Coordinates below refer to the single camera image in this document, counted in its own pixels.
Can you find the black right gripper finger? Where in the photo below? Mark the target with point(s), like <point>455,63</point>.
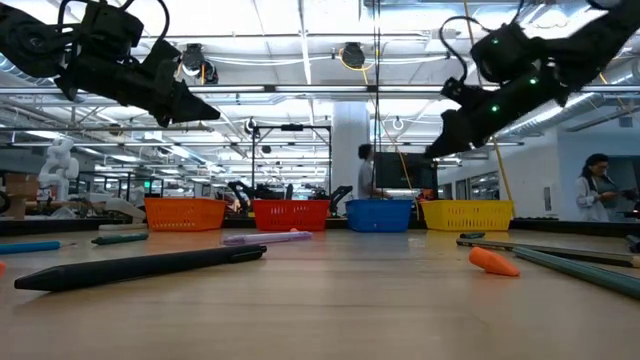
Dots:
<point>445,132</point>
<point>452,149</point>

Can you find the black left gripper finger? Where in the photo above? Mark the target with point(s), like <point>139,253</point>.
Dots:
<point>182,117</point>
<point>192,102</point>

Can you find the dark green crayon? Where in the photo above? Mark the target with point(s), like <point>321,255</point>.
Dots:
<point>120,239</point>

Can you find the light purple pen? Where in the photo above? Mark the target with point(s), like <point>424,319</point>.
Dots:
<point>265,238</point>

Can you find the black pen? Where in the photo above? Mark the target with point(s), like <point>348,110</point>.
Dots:
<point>125,267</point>

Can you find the green pencil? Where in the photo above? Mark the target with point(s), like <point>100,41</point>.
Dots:
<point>590,275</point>

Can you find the blue pencil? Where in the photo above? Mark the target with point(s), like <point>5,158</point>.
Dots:
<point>30,247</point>

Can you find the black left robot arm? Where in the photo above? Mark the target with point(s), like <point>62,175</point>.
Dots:
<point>30,42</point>

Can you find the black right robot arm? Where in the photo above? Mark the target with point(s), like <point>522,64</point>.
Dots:
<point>590,45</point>

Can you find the black background robot arm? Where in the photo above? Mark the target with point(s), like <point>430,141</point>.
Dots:
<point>340,195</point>
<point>240,192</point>

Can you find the black monitor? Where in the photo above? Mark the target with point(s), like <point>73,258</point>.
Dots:
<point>400,170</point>

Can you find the yellow plastic bin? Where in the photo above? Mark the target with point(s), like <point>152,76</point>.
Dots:
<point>467,215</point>

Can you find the person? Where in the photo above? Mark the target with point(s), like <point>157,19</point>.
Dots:
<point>367,175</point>
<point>592,195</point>

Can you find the orange plastic bin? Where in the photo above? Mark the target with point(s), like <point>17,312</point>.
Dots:
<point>185,215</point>

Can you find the white pillar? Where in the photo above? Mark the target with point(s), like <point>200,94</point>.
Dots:
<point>347,150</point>

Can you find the blue plastic bin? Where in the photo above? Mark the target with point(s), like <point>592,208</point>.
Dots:
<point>378,216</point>

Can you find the red plastic bin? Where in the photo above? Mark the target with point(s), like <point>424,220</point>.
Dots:
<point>290,215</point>

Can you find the cardboard box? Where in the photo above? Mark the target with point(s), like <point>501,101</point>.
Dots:
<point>22,190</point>

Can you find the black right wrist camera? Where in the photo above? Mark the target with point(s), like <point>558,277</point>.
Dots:
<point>457,95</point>

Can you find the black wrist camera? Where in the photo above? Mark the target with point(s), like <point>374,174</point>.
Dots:
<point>170,70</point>
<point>457,95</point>

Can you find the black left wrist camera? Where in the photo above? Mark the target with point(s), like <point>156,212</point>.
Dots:
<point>170,70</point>

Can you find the black background rig frame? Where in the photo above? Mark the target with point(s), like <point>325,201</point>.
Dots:
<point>292,127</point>

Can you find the black aluminium table frame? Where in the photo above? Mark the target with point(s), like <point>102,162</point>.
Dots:
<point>50,227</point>

